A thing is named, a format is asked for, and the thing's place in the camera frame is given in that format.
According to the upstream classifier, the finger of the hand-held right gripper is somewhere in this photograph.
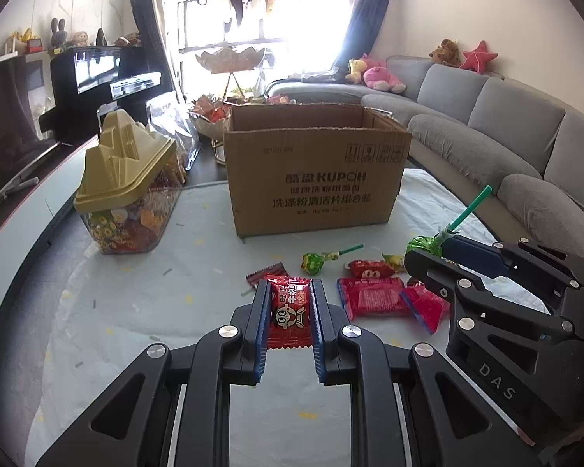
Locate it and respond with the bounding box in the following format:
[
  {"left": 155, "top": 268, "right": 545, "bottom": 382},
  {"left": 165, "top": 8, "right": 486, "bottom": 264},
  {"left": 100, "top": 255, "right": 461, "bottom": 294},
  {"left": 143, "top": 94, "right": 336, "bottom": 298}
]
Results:
[
  {"left": 404, "top": 250, "right": 584, "bottom": 346},
  {"left": 440, "top": 235, "right": 584, "bottom": 297}
]

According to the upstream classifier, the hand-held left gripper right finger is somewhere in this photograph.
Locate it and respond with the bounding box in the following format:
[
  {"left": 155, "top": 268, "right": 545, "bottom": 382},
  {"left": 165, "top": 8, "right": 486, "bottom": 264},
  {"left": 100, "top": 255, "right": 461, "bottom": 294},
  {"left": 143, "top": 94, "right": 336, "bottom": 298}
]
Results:
[{"left": 311, "top": 279, "right": 548, "bottom": 467}]

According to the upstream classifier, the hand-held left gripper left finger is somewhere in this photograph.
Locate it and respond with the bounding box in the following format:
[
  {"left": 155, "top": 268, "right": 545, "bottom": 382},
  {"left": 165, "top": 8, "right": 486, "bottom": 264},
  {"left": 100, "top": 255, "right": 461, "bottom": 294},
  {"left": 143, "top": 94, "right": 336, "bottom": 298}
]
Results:
[{"left": 35, "top": 279, "right": 273, "bottom": 467}]

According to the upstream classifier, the green lollipop with teal stick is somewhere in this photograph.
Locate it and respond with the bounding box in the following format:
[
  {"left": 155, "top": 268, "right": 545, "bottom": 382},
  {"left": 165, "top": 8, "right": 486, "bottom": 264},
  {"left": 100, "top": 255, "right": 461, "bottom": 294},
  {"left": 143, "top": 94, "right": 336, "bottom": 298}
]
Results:
[{"left": 406, "top": 185, "right": 494, "bottom": 260}]

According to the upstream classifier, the red cartoon candy packet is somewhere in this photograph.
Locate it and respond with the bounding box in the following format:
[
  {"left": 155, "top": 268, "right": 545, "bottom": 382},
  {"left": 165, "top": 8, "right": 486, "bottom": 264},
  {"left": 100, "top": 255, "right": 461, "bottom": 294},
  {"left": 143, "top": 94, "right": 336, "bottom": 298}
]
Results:
[{"left": 265, "top": 275, "right": 317, "bottom": 351}]

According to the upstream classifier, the large red snack packet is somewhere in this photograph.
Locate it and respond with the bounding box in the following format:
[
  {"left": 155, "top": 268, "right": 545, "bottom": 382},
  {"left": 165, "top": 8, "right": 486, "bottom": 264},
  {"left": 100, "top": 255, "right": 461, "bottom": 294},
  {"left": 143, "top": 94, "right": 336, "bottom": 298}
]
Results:
[{"left": 337, "top": 276, "right": 413, "bottom": 321}]

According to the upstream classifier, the brown cardboard box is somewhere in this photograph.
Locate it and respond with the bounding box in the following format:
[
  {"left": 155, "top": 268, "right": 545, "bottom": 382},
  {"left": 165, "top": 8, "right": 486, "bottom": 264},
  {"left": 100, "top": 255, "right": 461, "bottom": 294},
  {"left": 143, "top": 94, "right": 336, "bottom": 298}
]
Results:
[{"left": 222, "top": 103, "right": 413, "bottom": 240}]

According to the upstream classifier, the red blue-edged snack packet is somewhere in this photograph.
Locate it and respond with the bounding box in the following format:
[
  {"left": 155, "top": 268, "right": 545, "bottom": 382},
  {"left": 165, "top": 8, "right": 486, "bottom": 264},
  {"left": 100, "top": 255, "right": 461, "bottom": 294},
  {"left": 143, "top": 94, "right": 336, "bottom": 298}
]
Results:
[{"left": 400, "top": 283, "right": 451, "bottom": 335}]

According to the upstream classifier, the red twisted wrapper candy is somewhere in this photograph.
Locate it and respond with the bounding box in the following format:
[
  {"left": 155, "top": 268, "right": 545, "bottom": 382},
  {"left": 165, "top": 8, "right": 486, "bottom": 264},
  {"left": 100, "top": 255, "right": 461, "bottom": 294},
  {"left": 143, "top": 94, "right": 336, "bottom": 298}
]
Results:
[{"left": 245, "top": 263, "right": 287, "bottom": 289}]

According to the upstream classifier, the small red candy packet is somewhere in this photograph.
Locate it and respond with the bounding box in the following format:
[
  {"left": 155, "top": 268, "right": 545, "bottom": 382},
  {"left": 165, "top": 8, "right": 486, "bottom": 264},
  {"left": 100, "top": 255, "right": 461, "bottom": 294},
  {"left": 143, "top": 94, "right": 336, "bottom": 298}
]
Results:
[{"left": 347, "top": 259, "right": 395, "bottom": 280}]

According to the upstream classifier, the green wrapped lollipop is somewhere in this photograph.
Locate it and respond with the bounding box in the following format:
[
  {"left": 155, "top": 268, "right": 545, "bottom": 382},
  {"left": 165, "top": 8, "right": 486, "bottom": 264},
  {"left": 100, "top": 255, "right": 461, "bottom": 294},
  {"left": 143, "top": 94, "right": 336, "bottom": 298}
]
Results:
[{"left": 301, "top": 243, "right": 366, "bottom": 274}]

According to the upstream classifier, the light blue tablecloth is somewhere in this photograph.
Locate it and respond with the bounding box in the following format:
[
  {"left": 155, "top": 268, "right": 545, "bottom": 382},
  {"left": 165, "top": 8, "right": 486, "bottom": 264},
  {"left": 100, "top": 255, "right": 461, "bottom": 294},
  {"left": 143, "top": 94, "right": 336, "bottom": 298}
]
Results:
[{"left": 26, "top": 168, "right": 551, "bottom": 467}]

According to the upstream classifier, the grey curved sofa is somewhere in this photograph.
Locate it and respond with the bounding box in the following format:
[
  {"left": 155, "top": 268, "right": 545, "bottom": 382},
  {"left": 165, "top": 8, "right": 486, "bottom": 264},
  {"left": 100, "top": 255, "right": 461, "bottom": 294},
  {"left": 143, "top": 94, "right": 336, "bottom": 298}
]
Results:
[{"left": 267, "top": 56, "right": 584, "bottom": 234}]

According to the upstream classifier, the red star plush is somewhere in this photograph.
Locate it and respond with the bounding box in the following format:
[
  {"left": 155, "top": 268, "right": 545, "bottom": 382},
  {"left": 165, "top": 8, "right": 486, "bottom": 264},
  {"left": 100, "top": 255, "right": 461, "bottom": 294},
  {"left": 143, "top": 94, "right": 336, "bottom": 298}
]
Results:
[{"left": 460, "top": 40, "right": 498, "bottom": 73}]

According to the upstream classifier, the pink plush toy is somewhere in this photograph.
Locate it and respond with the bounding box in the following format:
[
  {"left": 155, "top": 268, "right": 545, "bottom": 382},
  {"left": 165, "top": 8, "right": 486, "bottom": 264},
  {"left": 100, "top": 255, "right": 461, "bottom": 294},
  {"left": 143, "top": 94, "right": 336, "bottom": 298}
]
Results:
[{"left": 362, "top": 53, "right": 407, "bottom": 94}]

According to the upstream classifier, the brown plush toy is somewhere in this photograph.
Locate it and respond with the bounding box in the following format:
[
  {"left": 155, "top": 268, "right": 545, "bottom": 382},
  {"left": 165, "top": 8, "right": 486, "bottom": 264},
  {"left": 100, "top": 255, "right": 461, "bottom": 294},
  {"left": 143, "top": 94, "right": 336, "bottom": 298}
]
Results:
[{"left": 429, "top": 39, "right": 462, "bottom": 68}]

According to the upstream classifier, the clear candy jar gold lid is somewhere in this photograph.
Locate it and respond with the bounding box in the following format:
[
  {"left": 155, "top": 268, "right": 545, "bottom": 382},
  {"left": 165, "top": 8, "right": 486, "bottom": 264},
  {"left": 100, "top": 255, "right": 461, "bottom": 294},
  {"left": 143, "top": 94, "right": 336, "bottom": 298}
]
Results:
[{"left": 73, "top": 109, "right": 186, "bottom": 255}]

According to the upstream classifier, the yellow plush toy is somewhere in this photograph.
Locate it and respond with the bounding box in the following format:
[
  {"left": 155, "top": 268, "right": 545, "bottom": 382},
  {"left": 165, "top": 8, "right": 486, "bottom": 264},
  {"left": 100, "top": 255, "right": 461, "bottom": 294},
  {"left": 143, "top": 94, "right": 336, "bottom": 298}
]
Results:
[{"left": 347, "top": 58, "right": 371, "bottom": 83}]

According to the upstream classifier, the clear plastic bag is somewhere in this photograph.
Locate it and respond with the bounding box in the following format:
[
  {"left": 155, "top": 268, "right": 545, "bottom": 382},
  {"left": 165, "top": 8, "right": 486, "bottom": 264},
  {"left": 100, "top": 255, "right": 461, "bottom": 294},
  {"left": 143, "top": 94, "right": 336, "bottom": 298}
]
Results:
[{"left": 146, "top": 95, "right": 200, "bottom": 171}]

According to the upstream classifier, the blue window curtain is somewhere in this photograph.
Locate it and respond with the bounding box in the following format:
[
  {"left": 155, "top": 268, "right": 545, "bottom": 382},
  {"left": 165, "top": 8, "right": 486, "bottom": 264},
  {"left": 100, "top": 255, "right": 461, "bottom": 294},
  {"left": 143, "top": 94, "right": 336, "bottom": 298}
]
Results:
[{"left": 333, "top": 0, "right": 395, "bottom": 74}]

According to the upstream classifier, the gold tiered snack stand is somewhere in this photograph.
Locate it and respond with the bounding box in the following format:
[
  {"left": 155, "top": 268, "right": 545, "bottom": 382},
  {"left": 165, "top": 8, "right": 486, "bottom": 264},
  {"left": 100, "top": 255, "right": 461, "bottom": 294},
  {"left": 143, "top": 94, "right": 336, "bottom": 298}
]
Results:
[{"left": 189, "top": 44, "right": 293, "bottom": 163}]

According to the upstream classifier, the black piano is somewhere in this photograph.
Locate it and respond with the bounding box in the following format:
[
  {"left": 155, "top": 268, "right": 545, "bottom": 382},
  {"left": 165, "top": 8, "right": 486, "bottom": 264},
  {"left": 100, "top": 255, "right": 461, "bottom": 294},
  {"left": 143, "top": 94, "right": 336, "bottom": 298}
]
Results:
[{"left": 39, "top": 45, "right": 169, "bottom": 144}]

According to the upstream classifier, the dark window curtain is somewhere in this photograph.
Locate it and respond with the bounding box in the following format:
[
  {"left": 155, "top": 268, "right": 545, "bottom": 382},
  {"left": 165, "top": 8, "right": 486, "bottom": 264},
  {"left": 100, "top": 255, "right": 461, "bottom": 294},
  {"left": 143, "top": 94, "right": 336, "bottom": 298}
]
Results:
[{"left": 127, "top": 0, "right": 186, "bottom": 103}]

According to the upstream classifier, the black television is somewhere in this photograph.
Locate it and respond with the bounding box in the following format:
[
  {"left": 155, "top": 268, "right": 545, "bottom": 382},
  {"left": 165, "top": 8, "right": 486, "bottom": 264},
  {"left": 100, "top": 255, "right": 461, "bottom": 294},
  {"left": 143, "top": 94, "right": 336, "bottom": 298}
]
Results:
[{"left": 0, "top": 53, "right": 62, "bottom": 219}]

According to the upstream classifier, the hanging laundry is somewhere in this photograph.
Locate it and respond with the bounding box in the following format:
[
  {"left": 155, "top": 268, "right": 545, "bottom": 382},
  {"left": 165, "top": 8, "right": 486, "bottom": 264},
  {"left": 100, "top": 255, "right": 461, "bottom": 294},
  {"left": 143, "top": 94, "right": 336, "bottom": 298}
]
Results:
[{"left": 209, "top": 0, "right": 317, "bottom": 30}]

